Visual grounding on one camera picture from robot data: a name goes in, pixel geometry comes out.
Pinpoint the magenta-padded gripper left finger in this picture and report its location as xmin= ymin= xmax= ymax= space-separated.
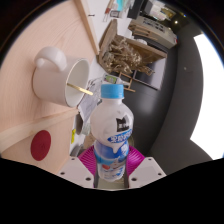
xmin=57 ymin=145 xmax=100 ymax=189

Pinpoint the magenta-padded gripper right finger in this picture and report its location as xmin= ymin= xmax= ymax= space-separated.
xmin=124 ymin=145 xmax=168 ymax=189

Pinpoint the white bottle with blue cap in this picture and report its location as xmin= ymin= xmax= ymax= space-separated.
xmin=89 ymin=83 xmax=135 ymax=183

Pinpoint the yellow marker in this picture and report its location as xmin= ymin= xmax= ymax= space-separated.
xmin=70 ymin=128 xmax=77 ymax=145

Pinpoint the flat round red coaster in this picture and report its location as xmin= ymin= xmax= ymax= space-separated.
xmin=30 ymin=129 xmax=52 ymax=162

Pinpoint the open magazine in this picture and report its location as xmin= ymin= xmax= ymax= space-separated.
xmin=77 ymin=78 xmax=103 ymax=134

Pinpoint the wooden easel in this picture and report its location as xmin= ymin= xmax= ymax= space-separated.
xmin=118 ymin=71 xmax=137 ymax=94

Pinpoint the green-labelled white bottle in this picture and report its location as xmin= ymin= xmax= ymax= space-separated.
xmin=102 ymin=73 xmax=126 ymax=85

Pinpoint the white mug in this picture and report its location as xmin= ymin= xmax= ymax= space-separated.
xmin=32 ymin=45 xmax=92 ymax=108

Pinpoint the white cabinet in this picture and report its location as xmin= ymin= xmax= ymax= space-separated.
xmin=128 ymin=14 xmax=178 ymax=49

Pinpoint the paint brush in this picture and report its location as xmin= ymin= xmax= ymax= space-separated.
xmin=104 ymin=0 xmax=116 ymax=17

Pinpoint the colourful book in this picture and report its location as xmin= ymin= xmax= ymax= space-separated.
xmin=114 ymin=0 xmax=134 ymax=11

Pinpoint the black wall screen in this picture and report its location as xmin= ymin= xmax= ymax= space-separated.
xmin=131 ymin=58 xmax=168 ymax=91

